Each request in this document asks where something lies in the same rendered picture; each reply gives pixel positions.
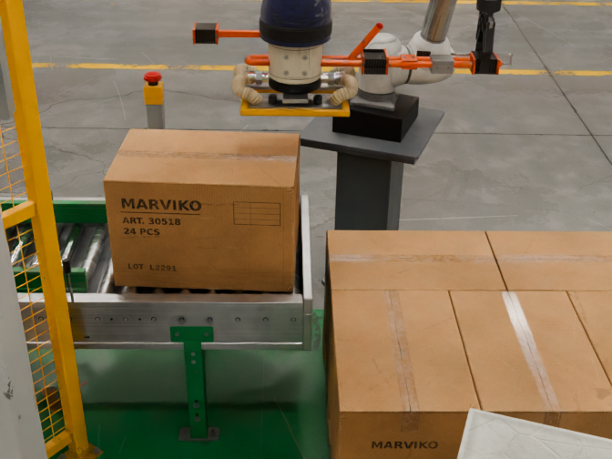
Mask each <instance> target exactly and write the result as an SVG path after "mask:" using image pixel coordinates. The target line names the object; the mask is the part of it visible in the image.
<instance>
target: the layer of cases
mask: <svg viewBox="0 0 612 459"><path fill-rule="evenodd" d="M324 330H325V347H326V362H327V379H328V394H329V411H330V427H331V458H332V459H457V456H458V453H459V449H460V445H461V442H462V438H463V434H464V428H465V424H466V420H467V416H468V413H469V410H470V408H473V409H476V410H481V411H485V412H489V413H497V414H501V415H504V416H509V417H513V418H517V419H521V420H526V421H529V422H534V423H541V424H545V425H549V426H554V427H557V428H562V429H566V430H570V431H574V432H579V433H582V434H590V435H594V436H598V437H602V438H607V439H610V440H612V231H486V232H484V231H464V230H327V233H326V261H325V290H324Z"/></svg>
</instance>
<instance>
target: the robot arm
mask: <svg viewBox="0 0 612 459"><path fill-rule="evenodd" d="M456 2H457V0H430V2H429V5H428V8H427V12H426V16H425V19H424V22H423V28H422V30H421V31H419V32H417V33H416V34H415V35H414V36H413V38H412V40H411V41H410V42H409V44H408V46H403V45H402V44H401V41H400V40H399V39H398V38H397V37H396V36H394V35H391V34H388V33H378V34H377V35H376V36H375V37H374V39H373V40H372V41H371V42H370V43H369V44H368V46H367V47H365V48H366V49H383V51H384V49H385V48H386V49H387V53H388V56H400V54H405V55H416V52H417V50H419V51H430V52H431V55H451V53H454V51H453V49H452V48H451V47H450V42H449V40H448V38H447V36H446V35H447V31H448V28H449V25H450V23H451V19H452V16H453V13H454V9H455V5H456ZM501 4H502V0H477V1H476V9H477V10H478V11H479V18H478V24H477V29H476V35H475V39H476V44H475V51H483V52H480V54H481V58H480V66H479V74H488V73H489V66H490V58H491V54H493V45H494V34H495V18H494V13H495V12H499V11H500V10H501ZM487 49H489V50H487ZM454 71H455V68H454ZM453 73H454V72H453ZM451 75H452V74H431V71H430V69H429V67H417V70H408V69H401V68H400V67H388V75H365V74H363V75H362V73H361V69H360V68H359V71H358V92H357V94H356V95H355V97H354V98H353V99H352V100H351V101H350V105H352V106H360V107H371V108H378V109H383V110H387V111H394V105H395V102H396V100H397V99H398V98H399V94H397V93H395V87H398V86H399V85H402V84H410V85H425V84H434V83H438V82H441V81H444V80H445V79H447V78H449V77H450V76H451Z"/></svg>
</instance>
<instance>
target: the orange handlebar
mask: <svg viewBox="0 0 612 459"><path fill-rule="evenodd" d="M219 37H260V30H219ZM347 57H348V56H322V60H321V66H351V67H362V61H361V56H357V57H356V58H355V60H346V58H347ZM324 58H333V59H334V58H335V59H336V58H337V59H338V58H339V59H344V58H345V60H331V59H324ZM453 59H454V68H472V66H473V62H472V61H470V57H462V56H453ZM245 63H246V64H247V65H250V66H269V65H270V60H269V55H248V56H246V57H245ZM432 66H433V64H432V61H430V57H429V56H416V55H405V54H400V56H389V66H388V67H400V68H401V69H408V70H417V67H430V68H431V67H432Z"/></svg>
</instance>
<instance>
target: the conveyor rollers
mask: <svg viewBox="0 0 612 459"><path fill-rule="evenodd" d="M63 225H64V223H56V233H57V237H58V236H59V233H60V231H61V229H62V228H63ZM86 227H87V223H73V225H72V228H71V230H70V231H69V234H68V236H67V238H66V242H65V244H64V247H63V249H62V251H61V253H60V257H61V263H62V259H64V258H68V259H70V267H71V264H72V262H73V259H74V257H75V255H76V253H77V249H78V246H79V244H80V241H81V240H82V237H83V235H84V232H85V230H86ZM14 228H15V225H14V226H13V227H10V228H8V229H6V230H5V232H6V237H7V240H8V239H9V237H10V235H11V233H12V231H13V230H14ZM32 228H33V227H32V223H26V224H25V226H24V227H23V228H22V230H21V232H20V234H22V233H24V232H26V231H28V230H30V229H32ZM20 234H19V235H20ZM107 234H108V224H107V223H98V224H97V225H96V228H95V231H94V233H93V236H92V238H91V241H90V243H89V245H88V248H87V252H86V255H85V258H84V259H83V262H82V265H81V267H80V268H86V271H87V284H88V288H89V285H90V282H91V280H92V278H93V275H94V272H95V269H96V266H97V262H98V260H99V257H100V254H101V251H102V249H103V246H104V243H105V241H106V238H107ZM19 237H20V242H21V247H23V246H24V247H23V248H22V252H23V257H24V256H25V255H26V252H27V250H28V248H29V246H30V244H31V243H30V242H32V240H33V237H34V233H33V230H30V231H28V232H27V233H25V234H23V235H20V236H19ZM28 243H30V244H28ZM26 244H28V245H26ZM25 245H26V246H25ZM19 248H20V243H19V238H17V240H16V242H15V245H14V247H13V248H12V250H11V251H10V252H12V251H14V250H15V251H14V252H12V253H10V258H11V262H12V264H14V263H15V264H14V265H12V267H19V266H20V264H21V262H22V261H19V260H21V259H22V254H21V249H19ZM17 249H19V250H17ZM17 261H19V262H18V263H16V262H17ZM36 264H38V260H37V255H36V254H35V255H34V257H33V259H32V261H31V263H30V265H29V267H28V268H31V267H33V266H35V265H36ZM33 268H39V266H38V265H36V266H35V267H33ZM115 288H116V286H115V280H114V272H113V264H112V256H111V254H110V257H109V261H108V264H107V268H106V271H105V274H104V277H103V280H102V282H101V285H100V288H99V291H98V293H114V291H115ZM141 289H142V287H134V286H127V288H126V292H125V293H141ZM194 290H195V289H186V288H185V289H182V288H179V293H178V294H194ZM220 292H221V290H208V289H206V294H220ZM152 294H168V288H160V287H153V291H152ZM232 294H248V291H235V290H233V292H232ZM260 294H274V291H260ZM286 294H301V261H300V221H299V238H298V249H297V258H296V268H295V278H294V287H293V292H286Z"/></svg>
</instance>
